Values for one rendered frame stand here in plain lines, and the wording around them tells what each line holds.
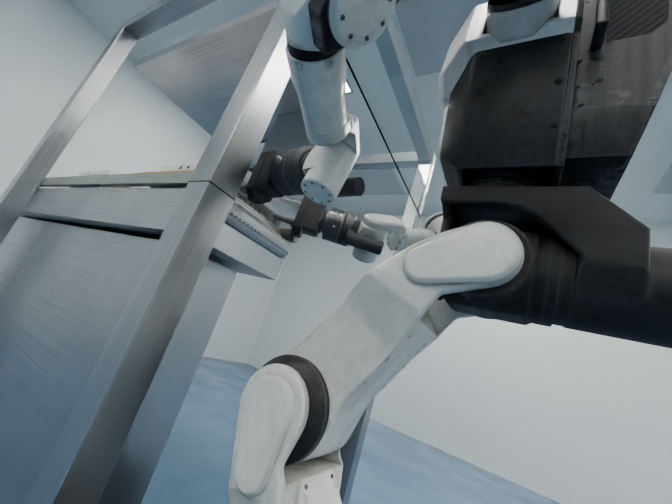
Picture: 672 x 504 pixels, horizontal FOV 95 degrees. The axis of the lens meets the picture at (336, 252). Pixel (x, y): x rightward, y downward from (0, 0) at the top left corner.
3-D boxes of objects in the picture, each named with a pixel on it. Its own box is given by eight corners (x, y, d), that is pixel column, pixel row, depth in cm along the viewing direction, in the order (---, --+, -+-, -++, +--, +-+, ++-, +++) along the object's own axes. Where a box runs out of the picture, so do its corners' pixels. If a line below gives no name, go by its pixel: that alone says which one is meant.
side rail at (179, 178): (222, 187, 62) (228, 173, 63) (216, 182, 61) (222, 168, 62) (21, 187, 132) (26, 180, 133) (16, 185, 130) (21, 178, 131)
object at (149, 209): (275, 280, 82) (288, 246, 85) (184, 232, 59) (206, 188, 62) (78, 238, 150) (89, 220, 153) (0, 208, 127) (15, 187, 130)
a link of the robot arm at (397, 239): (361, 211, 79) (401, 215, 86) (351, 241, 83) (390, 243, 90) (373, 222, 75) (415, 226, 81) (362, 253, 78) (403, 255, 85)
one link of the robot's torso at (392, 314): (315, 469, 53) (548, 309, 47) (246, 493, 39) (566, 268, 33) (284, 386, 62) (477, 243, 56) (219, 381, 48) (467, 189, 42)
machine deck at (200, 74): (348, 133, 97) (352, 123, 98) (275, 10, 66) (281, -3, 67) (220, 147, 129) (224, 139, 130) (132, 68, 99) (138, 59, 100)
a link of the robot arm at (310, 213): (306, 185, 79) (350, 199, 79) (307, 201, 88) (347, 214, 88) (289, 229, 75) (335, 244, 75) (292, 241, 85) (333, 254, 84)
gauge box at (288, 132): (330, 185, 91) (349, 131, 97) (312, 163, 83) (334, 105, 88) (275, 185, 103) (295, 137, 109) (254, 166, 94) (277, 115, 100)
